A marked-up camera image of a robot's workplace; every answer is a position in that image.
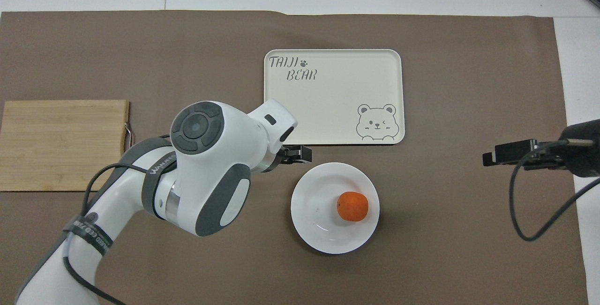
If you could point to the white round plate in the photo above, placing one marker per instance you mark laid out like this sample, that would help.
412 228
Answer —
314 211

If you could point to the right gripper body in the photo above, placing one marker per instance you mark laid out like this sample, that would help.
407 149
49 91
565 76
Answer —
583 155

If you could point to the cream tray with bear print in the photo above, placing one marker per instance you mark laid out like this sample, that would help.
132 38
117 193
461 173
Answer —
337 99

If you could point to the wooden cutting board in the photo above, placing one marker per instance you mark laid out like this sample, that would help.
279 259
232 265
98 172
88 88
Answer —
61 145

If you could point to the orange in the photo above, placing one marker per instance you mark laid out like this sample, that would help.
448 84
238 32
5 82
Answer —
352 206

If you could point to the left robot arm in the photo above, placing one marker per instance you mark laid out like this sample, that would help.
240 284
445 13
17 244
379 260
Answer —
211 178

